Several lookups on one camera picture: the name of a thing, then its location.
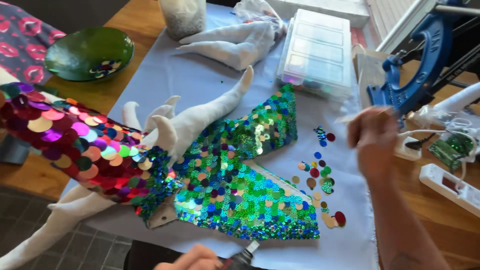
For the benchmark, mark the person's left hand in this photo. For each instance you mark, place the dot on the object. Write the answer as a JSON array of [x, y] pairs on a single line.
[[195, 258]]

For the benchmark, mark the person's right hand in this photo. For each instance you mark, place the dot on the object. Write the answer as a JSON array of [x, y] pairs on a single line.
[[375, 142]]

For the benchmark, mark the person's right fingers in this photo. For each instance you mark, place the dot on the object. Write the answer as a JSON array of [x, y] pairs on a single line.
[[369, 122]]

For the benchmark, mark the person's left fingers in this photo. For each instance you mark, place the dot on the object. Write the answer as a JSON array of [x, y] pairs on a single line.
[[206, 258]]

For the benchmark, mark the black glue gun white tip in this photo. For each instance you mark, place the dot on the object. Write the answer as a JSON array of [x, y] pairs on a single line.
[[242, 258]]

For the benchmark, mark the white plug adapter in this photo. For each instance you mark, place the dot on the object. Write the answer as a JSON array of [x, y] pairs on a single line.
[[407, 148]]

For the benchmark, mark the pale wooden board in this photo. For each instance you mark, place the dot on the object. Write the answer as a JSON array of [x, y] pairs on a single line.
[[369, 75]]

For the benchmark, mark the person's dark clothing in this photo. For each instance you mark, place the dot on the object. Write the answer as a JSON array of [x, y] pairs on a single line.
[[150, 255]]

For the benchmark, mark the scattered loose coloured sequins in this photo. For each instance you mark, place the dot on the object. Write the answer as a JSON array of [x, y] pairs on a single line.
[[318, 176]]

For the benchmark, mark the blue metal press tool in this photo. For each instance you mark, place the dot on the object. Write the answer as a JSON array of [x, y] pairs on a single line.
[[423, 67]]

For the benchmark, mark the sequined white fabric dragon figure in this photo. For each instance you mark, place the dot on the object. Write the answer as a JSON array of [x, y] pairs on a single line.
[[225, 176]]

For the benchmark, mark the green sequin packet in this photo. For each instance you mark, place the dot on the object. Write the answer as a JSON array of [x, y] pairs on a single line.
[[450, 150]]

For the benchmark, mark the clear plastic organizer box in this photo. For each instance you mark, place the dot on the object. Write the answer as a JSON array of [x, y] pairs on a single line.
[[318, 52]]

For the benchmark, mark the white power strip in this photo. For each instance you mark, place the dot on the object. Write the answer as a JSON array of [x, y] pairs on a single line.
[[446, 183]]

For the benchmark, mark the black metal stand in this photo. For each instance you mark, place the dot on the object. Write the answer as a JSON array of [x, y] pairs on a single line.
[[461, 52]]

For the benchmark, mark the white rectangular box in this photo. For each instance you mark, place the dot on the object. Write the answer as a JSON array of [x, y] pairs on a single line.
[[322, 9]]

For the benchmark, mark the white stuffed fabric horns piece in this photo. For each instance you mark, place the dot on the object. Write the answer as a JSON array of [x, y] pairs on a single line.
[[236, 45]]

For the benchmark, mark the clear plastic bag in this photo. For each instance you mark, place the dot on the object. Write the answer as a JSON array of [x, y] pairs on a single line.
[[258, 11]]

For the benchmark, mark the pale blue cloth mat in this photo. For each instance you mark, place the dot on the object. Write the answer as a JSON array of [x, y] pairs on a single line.
[[187, 75]]

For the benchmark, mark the glass jar with white filling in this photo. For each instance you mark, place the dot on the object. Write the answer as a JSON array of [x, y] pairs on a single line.
[[183, 17]]

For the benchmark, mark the heap of sequins in bowl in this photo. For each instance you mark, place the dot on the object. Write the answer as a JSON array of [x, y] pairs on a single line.
[[105, 68]]

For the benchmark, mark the green glazed bowl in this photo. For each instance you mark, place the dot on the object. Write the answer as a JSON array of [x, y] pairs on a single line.
[[84, 50]]

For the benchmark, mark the lips print fabric chair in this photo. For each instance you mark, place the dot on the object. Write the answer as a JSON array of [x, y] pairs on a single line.
[[22, 48]]

